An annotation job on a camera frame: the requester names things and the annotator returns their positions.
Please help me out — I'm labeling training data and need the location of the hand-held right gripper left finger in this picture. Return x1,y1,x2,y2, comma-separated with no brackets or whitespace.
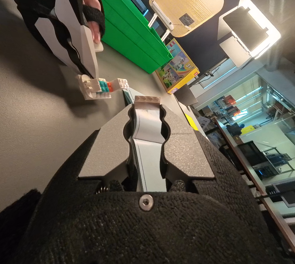
78,104,140,187

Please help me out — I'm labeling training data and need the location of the white lego brick model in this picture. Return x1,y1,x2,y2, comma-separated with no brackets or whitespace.
77,74,130,101

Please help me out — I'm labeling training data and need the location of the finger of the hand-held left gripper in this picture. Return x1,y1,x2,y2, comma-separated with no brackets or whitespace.
34,17,92,77
54,0,99,79

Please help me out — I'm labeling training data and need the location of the white four-stud lego brick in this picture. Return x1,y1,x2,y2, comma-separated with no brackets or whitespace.
134,95,161,110

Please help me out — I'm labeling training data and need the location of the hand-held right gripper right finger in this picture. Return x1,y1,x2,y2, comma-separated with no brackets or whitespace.
159,104,216,187

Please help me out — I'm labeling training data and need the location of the yellow lego set box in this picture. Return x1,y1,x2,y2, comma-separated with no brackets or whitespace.
155,38,200,95

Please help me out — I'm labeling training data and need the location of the yellow paper sheet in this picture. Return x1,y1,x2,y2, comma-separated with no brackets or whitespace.
188,114,200,132

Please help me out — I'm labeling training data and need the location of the open instruction booklet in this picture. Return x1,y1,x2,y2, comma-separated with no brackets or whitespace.
123,89,166,192

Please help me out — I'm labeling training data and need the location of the black light stand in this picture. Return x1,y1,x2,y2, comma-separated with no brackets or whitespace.
188,58,228,87

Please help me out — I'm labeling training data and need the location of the metal storage shelf rack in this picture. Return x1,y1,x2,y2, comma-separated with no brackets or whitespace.
214,94,243,121

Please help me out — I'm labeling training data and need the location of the long wooden workbench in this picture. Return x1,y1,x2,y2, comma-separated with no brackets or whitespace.
213,117,295,254

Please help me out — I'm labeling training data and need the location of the silver corrugated air duct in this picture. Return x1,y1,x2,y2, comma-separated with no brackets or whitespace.
266,36,295,73

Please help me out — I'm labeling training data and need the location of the dark grey flat panel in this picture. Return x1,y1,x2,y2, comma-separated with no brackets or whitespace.
174,83,199,106

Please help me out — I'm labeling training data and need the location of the green plastic bin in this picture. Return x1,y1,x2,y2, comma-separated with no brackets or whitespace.
99,0,167,66
101,22,160,74
84,0,175,61

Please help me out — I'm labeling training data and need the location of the white studio light panel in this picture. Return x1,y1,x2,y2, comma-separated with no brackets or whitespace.
217,0,282,69

